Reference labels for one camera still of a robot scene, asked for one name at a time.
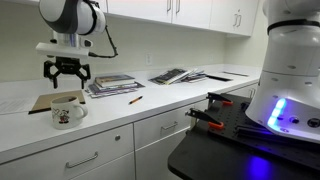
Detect orange and black pen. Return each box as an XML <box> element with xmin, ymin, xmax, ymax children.
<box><xmin>128</xmin><ymin>95</ymin><xmax>144</xmax><ymax>106</ymax></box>

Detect thin grey ruler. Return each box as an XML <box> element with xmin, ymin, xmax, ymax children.
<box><xmin>221</xmin><ymin>70</ymin><xmax>250</xmax><ymax>78</ymax></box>

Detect wide white drawer front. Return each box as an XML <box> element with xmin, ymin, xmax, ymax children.
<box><xmin>0</xmin><ymin>123</ymin><xmax>135</xmax><ymax>180</ymax></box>

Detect black work table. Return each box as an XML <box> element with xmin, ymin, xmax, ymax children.
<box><xmin>167</xmin><ymin>92</ymin><xmax>320</xmax><ymax>180</ymax></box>

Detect white wall outlet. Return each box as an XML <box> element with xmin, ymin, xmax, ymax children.
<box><xmin>145</xmin><ymin>52</ymin><xmax>154</xmax><ymax>67</ymax></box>

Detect white wrist camera mount plate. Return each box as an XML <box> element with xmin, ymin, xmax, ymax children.
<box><xmin>35</xmin><ymin>41</ymin><xmax>91</xmax><ymax>60</ymax></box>

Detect black clamp with orange handle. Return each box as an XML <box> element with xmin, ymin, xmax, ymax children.
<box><xmin>205</xmin><ymin>91</ymin><xmax>235</xmax><ymax>107</ymax></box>
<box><xmin>185</xmin><ymin>107</ymin><xmax>225</xmax><ymax>131</ymax></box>

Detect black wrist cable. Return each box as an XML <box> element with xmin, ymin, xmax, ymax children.
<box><xmin>87</xmin><ymin>24</ymin><xmax>120</xmax><ymax>60</ymax></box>

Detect white upper cabinet door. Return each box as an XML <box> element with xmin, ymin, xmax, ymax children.
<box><xmin>171</xmin><ymin>0</ymin><xmax>213</xmax><ymax>30</ymax></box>
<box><xmin>208</xmin><ymin>0</ymin><xmax>260</xmax><ymax>37</ymax></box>
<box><xmin>106</xmin><ymin>0</ymin><xmax>173</xmax><ymax>25</ymax></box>

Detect flat black folder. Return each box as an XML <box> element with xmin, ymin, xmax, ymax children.
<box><xmin>205</xmin><ymin>74</ymin><xmax>234</xmax><ymax>83</ymax></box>

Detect white mug with cartoon print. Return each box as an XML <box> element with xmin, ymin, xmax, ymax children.
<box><xmin>50</xmin><ymin>95</ymin><xmax>90</xmax><ymax>131</ymax></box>

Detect silver drawer handle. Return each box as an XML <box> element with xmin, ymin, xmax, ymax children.
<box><xmin>65</xmin><ymin>151</ymin><xmax>100</xmax><ymax>169</ymax></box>
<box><xmin>161</xmin><ymin>121</ymin><xmax>179</xmax><ymax>132</ymax></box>

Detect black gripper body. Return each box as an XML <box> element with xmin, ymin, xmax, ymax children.
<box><xmin>54</xmin><ymin>56</ymin><xmax>82</xmax><ymax>75</ymax></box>

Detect dark hardcover book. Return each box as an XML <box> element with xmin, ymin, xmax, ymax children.
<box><xmin>94</xmin><ymin>74</ymin><xmax>137</xmax><ymax>89</ymax></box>

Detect white paper sheet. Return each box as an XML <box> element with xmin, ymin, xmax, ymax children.
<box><xmin>0</xmin><ymin>96</ymin><xmax>38</xmax><ymax>116</ymax></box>

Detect fanned colourful magazines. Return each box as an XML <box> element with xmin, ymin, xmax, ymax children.
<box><xmin>181</xmin><ymin>69</ymin><xmax>210</xmax><ymax>84</ymax></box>

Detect purple magazine stack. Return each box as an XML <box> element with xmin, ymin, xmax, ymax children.
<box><xmin>84</xmin><ymin>81</ymin><xmax>146</xmax><ymax>100</ymax></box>

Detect black perforated breadboard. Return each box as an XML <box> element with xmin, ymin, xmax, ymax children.
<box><xmin>205</xmin><ymin>92</ymin><xmax>320</xmax><ymax>172</ymax></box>

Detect brown cardboard notebook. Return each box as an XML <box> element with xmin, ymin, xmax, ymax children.
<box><xmin>27</xmin><ymin>89</ymin><xmax>87</xmax><ymax>116</ymax></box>

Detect keyboard print magazine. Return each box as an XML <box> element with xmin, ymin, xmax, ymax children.
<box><xmin>148</xmin><ymin>67</ymin><xmax>194</xmax><ymax>86</ymax></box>

